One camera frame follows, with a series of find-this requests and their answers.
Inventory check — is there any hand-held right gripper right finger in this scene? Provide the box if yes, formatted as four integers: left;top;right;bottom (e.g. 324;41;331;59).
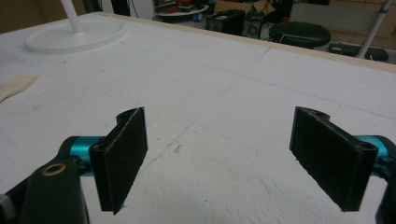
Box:
289;105;379;213

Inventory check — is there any white metal pole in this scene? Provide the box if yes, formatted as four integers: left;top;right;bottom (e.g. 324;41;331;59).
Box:
356;0;394;60

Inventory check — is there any black speaker box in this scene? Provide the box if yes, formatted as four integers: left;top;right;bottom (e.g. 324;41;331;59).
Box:
241;12;265;40

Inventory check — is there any black round stool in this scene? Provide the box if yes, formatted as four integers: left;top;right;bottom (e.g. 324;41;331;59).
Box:
268;21;332;49

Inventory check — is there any black equipment case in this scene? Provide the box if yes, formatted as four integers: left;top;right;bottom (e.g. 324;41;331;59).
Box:
205;8;247;36

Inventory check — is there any white round lamp stand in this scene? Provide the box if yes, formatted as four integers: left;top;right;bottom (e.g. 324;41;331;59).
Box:
24;0;128;55

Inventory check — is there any black power strip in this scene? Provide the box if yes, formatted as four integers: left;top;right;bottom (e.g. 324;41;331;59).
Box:
328;42;390;63

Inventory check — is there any cardboard box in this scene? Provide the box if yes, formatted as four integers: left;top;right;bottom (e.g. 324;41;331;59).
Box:
214;0;276;15

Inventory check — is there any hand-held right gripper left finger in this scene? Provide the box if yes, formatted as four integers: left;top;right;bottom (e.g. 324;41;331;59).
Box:
89;106;149;216

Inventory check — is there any round white side table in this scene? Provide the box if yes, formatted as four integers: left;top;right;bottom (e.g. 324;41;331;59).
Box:
154;4;210;23

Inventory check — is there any pale wooden spatula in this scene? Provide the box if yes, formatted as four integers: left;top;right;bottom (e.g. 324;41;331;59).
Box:
0;74;39;103

